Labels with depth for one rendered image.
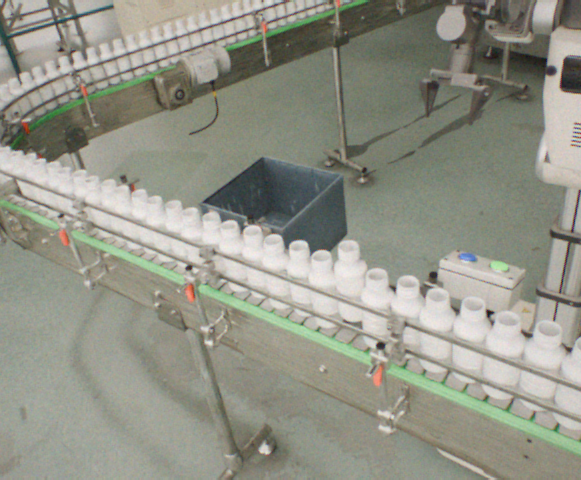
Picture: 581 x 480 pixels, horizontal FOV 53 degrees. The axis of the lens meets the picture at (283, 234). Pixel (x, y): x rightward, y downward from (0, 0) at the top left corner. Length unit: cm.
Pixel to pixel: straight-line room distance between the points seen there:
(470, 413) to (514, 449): 9
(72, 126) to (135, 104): 29
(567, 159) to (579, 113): 12
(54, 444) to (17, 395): 36
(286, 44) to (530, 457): 238
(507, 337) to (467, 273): 20
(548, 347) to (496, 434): 21
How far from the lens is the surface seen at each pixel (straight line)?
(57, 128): 260
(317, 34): 318
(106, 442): 247
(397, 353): 108
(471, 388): 110
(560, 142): 155
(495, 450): 116
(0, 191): 188
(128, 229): 150
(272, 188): 198
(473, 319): 101
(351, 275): 107
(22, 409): 276
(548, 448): 109
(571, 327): 190
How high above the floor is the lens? 185
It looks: 35 degrees down
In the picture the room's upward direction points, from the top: 9 degrees counter-clockwise
